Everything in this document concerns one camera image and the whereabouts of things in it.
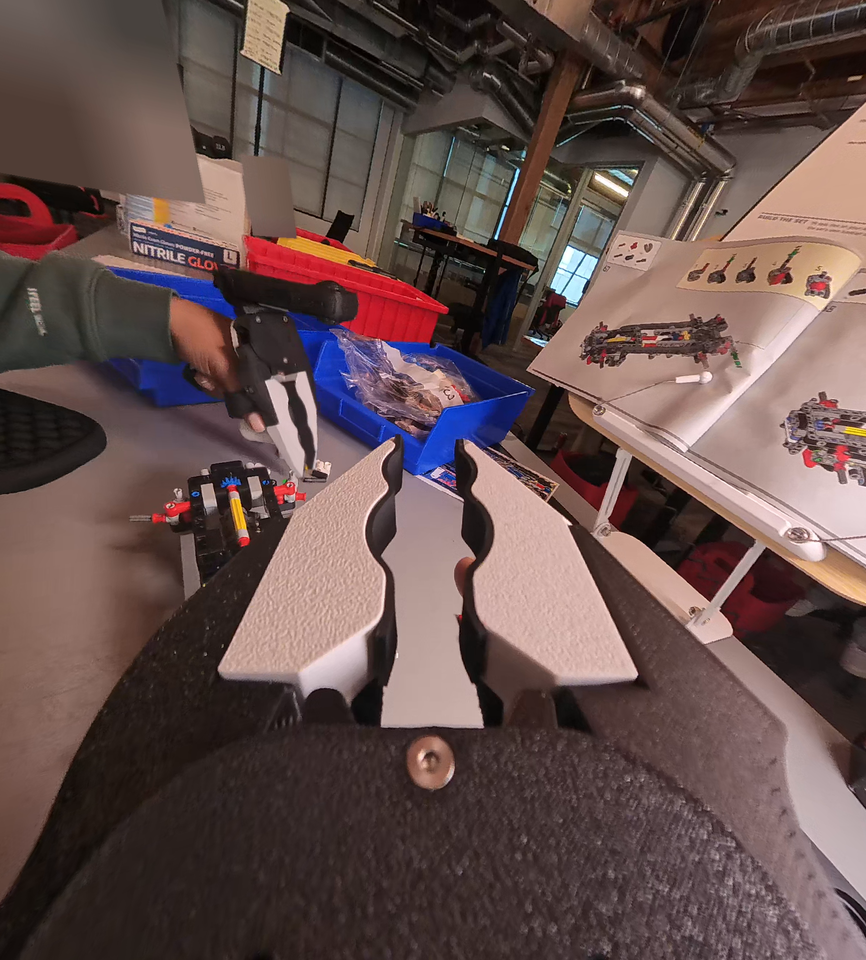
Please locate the wooden background desk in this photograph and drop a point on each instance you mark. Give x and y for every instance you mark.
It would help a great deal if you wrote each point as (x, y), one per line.
(470, 251)

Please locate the person's left hand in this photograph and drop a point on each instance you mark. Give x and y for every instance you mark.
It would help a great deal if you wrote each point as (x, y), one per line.
(204, 345)

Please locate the lego instruction booklet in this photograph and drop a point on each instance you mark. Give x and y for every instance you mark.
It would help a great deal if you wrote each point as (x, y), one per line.
(762, 352)

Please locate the person's left forearm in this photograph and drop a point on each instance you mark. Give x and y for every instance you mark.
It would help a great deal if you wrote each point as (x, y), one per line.
(50, 307)

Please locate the small white lego piece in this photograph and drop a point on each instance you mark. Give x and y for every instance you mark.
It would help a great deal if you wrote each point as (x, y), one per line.
(319, 471)

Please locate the white cardboard box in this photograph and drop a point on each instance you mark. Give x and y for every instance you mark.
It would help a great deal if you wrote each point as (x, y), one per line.
(219, 202)

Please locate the white book stand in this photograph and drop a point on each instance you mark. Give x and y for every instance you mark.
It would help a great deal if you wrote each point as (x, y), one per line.
(777, 529)

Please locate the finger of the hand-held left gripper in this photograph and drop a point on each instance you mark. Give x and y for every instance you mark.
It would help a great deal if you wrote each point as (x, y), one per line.
(279, 420)
(311, 420)

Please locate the clear bags of lego parts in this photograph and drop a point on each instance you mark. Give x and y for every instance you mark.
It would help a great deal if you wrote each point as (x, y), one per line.
(403, 382)

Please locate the wooden post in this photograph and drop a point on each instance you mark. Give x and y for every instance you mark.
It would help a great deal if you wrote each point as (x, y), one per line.
(541, 150)

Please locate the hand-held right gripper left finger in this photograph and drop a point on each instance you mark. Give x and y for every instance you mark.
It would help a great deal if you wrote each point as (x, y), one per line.
(320, 585)

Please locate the blue plastic bin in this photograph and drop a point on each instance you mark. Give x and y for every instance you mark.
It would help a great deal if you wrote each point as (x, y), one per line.
(148, 375)

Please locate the red bin under table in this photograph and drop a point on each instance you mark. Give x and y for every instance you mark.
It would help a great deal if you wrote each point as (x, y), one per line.
(590, 480)
(747, 581)

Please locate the black mesh pad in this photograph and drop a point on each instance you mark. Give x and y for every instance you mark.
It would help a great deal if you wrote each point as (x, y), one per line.
(20, 439)

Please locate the black lego chassis assembly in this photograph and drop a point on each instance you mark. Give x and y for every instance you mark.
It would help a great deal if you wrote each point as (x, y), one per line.
(212, 499)

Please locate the lego sticker sheet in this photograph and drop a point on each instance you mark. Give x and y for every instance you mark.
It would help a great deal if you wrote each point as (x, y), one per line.
(508, 476)

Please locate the metal ventilation duct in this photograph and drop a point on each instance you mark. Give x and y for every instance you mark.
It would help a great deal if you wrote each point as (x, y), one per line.
(672, 131)

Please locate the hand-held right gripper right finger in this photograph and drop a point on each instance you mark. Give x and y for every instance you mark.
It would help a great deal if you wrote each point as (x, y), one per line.
(545, 592)

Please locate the red plastic bin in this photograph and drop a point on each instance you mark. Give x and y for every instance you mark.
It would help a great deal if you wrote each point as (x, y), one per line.
(395, 300)

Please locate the blue hanging cloth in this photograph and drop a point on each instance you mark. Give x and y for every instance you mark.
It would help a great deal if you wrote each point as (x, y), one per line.
(500, 311)

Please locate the blue bin with bags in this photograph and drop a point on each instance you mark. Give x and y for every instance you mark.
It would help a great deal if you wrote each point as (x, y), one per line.
(470, 427)

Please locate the glove box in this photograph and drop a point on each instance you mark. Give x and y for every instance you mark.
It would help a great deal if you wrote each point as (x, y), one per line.
(178, 251)

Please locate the hanging paper sign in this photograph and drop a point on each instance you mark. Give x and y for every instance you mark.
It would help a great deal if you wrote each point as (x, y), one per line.
(264, 34)

